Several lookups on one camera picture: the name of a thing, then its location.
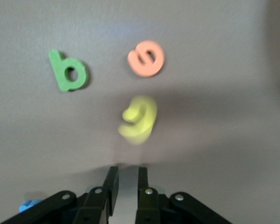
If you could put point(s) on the green foam letter b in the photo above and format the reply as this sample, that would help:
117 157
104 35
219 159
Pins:
60 74

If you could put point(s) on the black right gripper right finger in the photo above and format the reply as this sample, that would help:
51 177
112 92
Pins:
154 207

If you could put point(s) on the blue foam letter p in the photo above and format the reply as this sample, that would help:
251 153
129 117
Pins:
28 205

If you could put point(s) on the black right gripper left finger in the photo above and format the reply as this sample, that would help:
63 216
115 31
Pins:
98 205

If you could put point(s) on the yellow foam letter u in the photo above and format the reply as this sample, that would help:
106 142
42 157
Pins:
144 126

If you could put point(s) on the orange foam letter e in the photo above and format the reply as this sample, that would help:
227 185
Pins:
142 68

